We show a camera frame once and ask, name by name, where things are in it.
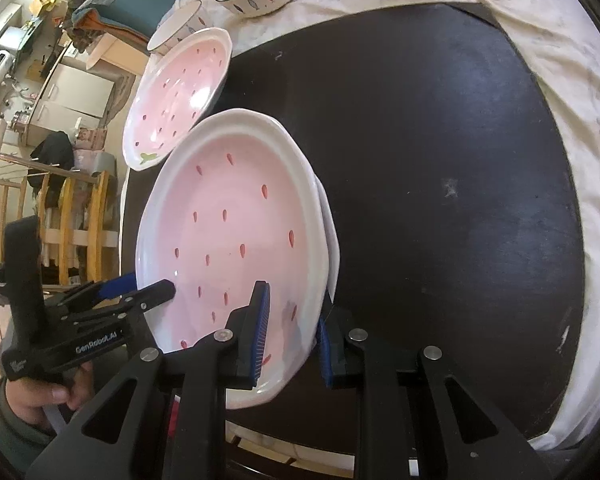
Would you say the teal bed headboard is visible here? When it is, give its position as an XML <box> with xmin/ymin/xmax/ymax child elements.
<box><xmin>75</xmin><ymin>0</ymin><xmax>202</xmax><ymax>47</ymax></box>

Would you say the pink plate with green leaf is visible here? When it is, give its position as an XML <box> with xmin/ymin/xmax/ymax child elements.
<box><xmin>122</xmin><ymin>27</ymin><xmax>232</xmax><ymax>171</ymax></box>

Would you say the large pink seed-print plate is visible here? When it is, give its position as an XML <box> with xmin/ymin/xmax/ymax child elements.
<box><xmin>136</xmin><ymin>108</ymin><xmax>331</xmax><ymax>408</ymax></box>

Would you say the small fish-print bowl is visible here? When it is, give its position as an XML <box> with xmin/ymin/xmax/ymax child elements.
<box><xmin>147</xmin><ymin>0</ymin><xmax>211</xmax><ymax>55</ymax></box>

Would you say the pink storage box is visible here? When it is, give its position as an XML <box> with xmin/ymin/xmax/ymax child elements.
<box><xmin>72</xmin><ymin>127</ymin><xmax>117</xmax><ymax>176</ymax></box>

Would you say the person's left forearm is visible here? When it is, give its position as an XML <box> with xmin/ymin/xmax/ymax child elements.
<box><xmin>0</xmin><ymin>380</ymin><xmax>58</xmax><ymax>467</ymax></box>

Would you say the person's left hand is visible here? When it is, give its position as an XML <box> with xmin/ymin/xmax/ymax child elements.
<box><xmin>5</xmin><ymin>362</ymin><xmax>94</xmax><ymax>429</ymax></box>

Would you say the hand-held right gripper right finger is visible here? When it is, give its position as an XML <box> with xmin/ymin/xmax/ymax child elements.
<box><xmin>317</xmin><ymin>309</ymin><xmax>556</xmax><ymax>480</ymax></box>

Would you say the cream nightstand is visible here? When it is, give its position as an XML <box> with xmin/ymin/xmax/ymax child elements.
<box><xmin>86</xmin><ymin>30</ymin><xmax>153</xmax><ymax>75</ymax></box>

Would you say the white drawer cabinet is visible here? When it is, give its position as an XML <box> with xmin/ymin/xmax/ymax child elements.
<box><xmin>27</xmin><ymin>57</ymin><xmax>117</xmax><ymax>147</ymax></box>

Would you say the black garment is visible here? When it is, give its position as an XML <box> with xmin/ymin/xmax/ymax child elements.
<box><xmin>30</xmin><ymin>132</ymin><xmax>76</xmax><ymax>207</ymax></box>

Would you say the white floral bedsheet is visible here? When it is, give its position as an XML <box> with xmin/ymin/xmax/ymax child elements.
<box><xmin>172</xmin><ymin>0</ymin><xmax>600</xmax><ymax>453</ymax></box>

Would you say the yellow wooden rack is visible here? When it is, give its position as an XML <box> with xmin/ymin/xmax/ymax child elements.
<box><xmin>0</xmin><ymin>152</ymin><xmax>118</xmax><ymax>281</ymax></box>

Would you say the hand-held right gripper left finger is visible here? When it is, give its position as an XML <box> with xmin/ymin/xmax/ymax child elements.
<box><xmin>25</xmin><ymin>281</ymin><xmax>272</xmax><ymax>480</ymax></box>

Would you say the white-rimmed plate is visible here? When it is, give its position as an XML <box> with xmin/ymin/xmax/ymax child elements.
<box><xmin>307</xmin><ymin>160</ymin><xmax>342</xmax><ymax>306</ymax></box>

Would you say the black mat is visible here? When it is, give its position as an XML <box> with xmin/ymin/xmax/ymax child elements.
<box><xmin>119</xmin><ymin>2</ymin><xmax>587</xmax><ymax>453</ymax></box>

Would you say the white appliance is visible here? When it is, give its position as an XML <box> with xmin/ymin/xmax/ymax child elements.
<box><xmin>0</xmin><ymin>25</ymin><xmax>26</xmax><ymax>107</ymax></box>

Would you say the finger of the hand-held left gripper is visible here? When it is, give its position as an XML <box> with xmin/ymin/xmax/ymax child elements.
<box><xmin>42</xmin><ymin>272</ymin><xmax>137</xmax><ymax>312</ymax></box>
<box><xmin>62</xmin><ymin>280</ymin><xmax>177</xmax><ymax>333</ymax></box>

